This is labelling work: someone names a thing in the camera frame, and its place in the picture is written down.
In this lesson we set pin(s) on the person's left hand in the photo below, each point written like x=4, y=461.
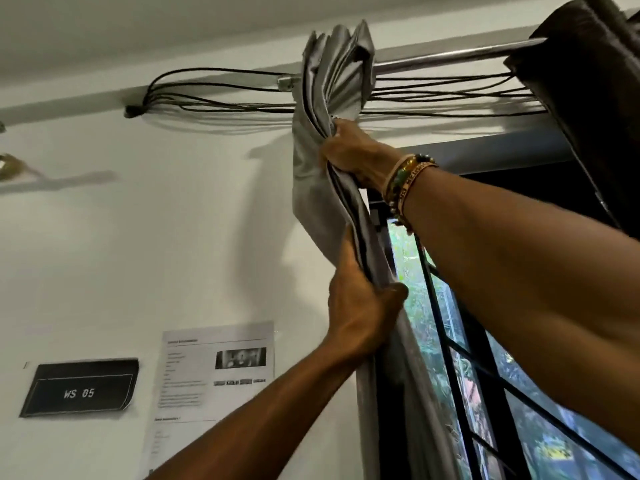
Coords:
x=360, y=314

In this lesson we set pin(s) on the person's right hand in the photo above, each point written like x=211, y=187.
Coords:
x=360, y=154

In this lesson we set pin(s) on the grey curtain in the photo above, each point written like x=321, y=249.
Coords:
x=325, y=69

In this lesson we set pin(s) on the dark brown curtain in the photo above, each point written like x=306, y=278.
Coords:
x=590, y=84

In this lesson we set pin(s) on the person's left forearm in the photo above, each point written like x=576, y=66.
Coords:
x=250, y=424

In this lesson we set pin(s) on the grey metal curtain rod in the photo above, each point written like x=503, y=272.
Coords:
x=450, y=54

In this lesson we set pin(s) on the printed paper with QR code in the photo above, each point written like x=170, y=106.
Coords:
x=210, y=354

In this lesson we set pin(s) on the black WS 05 sign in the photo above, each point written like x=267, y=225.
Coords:
x=80, y=389

